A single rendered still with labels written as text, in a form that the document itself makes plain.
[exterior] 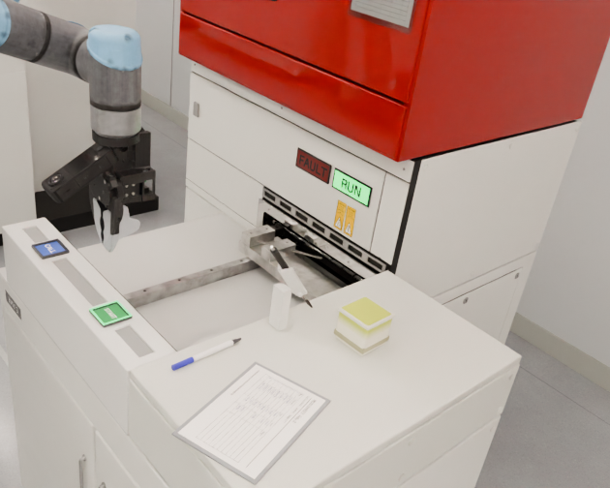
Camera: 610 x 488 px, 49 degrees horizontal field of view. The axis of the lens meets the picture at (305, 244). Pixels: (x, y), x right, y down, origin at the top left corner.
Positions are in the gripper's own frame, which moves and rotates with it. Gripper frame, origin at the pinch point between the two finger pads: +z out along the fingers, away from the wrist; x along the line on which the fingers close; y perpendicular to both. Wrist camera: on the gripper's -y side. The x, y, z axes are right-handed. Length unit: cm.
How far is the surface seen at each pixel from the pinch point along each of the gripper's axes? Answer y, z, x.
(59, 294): -3.9, 15.0, 10.8
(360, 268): 57, 17, -8
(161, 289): 21.4, 26.0, 17.0
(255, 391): 10.0, 13.9, -30.6
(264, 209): 57, 19, 27
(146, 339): 2.8, 14.7, -9.3
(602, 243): 207, 53, -5
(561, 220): 207, 52, 14
